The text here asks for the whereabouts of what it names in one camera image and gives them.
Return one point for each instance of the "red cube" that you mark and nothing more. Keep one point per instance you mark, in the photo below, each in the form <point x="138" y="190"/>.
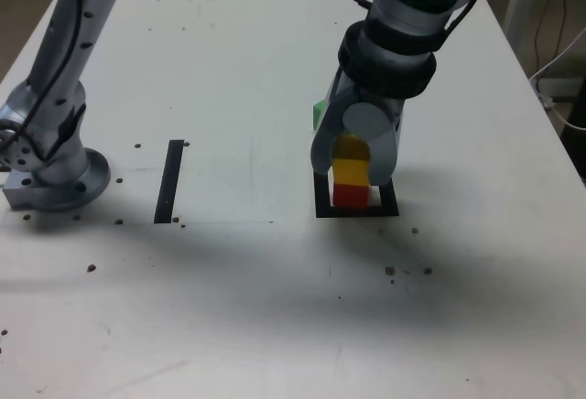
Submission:
<point x="350" y="195"/>

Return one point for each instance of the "yellow cube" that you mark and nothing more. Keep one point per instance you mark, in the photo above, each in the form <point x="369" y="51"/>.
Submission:
<point x="350" y="165"/>

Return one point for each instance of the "black tape square outline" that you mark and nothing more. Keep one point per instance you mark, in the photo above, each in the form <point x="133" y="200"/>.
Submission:
<point x="389" y="202"/>

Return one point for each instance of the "black tape strip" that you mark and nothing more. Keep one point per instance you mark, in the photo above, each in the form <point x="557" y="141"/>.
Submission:
<point x="168" y="184"/>

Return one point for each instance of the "black bulky object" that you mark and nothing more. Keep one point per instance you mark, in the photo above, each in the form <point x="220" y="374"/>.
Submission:
<point x="578" y="152"/>

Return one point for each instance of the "green cube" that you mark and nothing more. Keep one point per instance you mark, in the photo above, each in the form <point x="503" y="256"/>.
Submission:
<point x="318" y="113"/>

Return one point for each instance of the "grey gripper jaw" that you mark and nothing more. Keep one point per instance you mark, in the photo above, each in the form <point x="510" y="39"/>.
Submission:
<point x="320" y="143"/>
<point x="384" y="152"/>

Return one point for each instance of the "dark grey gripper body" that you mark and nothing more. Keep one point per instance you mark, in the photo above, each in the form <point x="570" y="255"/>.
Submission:
<point x="397" y="111"/>

